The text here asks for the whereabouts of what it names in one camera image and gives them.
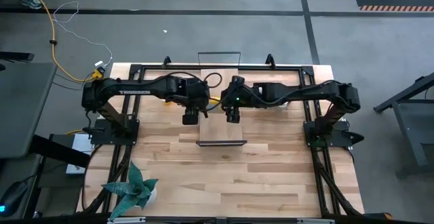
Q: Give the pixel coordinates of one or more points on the black flat bar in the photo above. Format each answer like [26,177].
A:
[17,56]

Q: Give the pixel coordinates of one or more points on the clear acrylic tray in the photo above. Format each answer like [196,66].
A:
[220,129]

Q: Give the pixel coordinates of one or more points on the white power supply box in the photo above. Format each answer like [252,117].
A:
[81,142]

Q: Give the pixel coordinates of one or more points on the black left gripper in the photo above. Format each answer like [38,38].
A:
[193,95]

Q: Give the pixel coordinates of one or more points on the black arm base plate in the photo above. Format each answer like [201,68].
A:
[310,135]
[130,132]

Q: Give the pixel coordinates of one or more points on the black aluminium table frame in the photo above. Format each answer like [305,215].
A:
[257,67]

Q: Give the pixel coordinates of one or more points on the grey desk top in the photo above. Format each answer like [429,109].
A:
[20,108]

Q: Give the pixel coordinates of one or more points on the black computer mouse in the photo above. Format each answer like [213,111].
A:
[13,195]

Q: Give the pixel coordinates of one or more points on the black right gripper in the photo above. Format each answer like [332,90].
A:
[237,93]

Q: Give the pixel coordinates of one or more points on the black metal stand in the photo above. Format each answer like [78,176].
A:
[408,134]

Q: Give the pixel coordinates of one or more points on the black frame bracket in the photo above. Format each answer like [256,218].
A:
[167,61]
[270,60]

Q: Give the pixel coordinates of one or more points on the orange and black clamp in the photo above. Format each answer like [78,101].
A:
[379,216]

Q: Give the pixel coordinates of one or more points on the white power adapter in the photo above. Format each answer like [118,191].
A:
[99,63]

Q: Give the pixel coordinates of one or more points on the person's shoe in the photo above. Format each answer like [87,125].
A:
[31,2]

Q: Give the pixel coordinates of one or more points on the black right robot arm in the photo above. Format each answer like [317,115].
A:
[305,93]

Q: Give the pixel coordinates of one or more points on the black desk leg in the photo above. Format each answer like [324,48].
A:
[57,151]

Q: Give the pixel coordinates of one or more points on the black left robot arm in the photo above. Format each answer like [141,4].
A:
[135,91]

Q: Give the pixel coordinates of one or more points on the silver edge bracket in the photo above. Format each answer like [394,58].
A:
[126,220]
[315,221]

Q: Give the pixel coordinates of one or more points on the green succulent in white pot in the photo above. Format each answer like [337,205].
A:
[134,190]

